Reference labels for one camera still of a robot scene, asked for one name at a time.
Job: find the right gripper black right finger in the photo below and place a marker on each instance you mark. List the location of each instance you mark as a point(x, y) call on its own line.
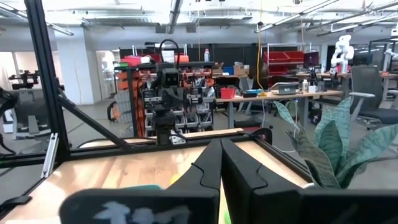
point(264, 205)

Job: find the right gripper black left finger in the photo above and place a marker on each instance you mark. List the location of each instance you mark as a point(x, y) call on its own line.
point(192, 205)

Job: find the teal plastic tupperware container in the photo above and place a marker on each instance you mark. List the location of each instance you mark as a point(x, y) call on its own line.
point(146, 187)

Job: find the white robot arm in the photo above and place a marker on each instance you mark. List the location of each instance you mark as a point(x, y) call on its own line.
point(343, 49)

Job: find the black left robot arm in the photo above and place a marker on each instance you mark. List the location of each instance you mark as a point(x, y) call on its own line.
point(164, 124)

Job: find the yellow toy produce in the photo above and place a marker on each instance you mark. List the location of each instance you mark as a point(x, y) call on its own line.
point(174, 180)

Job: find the parts bin storage rack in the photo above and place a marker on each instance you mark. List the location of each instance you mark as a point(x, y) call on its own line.
point(199, 118)

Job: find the white bottle with red cap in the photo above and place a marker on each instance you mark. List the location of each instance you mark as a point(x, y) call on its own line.
point(206, 56)

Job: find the red plastic tub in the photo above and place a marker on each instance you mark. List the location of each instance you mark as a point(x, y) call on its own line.
point(227, 93)

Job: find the cardboard box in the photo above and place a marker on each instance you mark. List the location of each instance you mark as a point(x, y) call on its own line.
point(241, 70)

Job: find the long wooden desk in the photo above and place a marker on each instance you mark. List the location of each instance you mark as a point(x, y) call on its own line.
point(248, 99)

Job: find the blue tray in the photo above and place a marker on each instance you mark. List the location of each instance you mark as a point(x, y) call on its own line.
point(253, 92)

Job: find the green snake plant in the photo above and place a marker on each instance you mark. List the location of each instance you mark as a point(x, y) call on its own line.
point(329, 146)

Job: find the red storage bins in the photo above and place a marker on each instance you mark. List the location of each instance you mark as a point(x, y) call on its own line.
point(280, 57)

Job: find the silver laptop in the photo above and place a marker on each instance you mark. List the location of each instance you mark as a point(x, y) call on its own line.
point(287, 89)

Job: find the white mug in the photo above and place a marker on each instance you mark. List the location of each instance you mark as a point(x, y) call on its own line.
point(312, 89)

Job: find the grey office chair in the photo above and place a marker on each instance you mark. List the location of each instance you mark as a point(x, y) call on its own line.
point(367, 84)

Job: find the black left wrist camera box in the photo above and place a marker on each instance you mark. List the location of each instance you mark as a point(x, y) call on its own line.
point(171, 77)

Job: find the black table frame rail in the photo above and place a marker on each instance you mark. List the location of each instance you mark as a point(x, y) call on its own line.
point(286, 165)

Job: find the black diagonal frame brace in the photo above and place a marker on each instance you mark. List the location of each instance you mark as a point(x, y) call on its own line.
point(93, 123)

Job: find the black table end rail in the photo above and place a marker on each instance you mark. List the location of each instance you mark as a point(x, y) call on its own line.
point(93, 152)

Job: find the black frame post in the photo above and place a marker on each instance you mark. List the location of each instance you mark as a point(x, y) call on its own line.
point(43, 62)

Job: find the silver metal frame bracket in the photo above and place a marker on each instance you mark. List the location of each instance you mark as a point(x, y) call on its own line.
point(49, 155)

